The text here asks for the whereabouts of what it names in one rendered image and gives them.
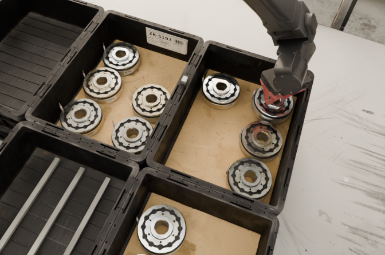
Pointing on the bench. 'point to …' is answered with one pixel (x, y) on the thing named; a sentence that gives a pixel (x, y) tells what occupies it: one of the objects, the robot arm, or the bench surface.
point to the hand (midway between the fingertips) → (275, 98)
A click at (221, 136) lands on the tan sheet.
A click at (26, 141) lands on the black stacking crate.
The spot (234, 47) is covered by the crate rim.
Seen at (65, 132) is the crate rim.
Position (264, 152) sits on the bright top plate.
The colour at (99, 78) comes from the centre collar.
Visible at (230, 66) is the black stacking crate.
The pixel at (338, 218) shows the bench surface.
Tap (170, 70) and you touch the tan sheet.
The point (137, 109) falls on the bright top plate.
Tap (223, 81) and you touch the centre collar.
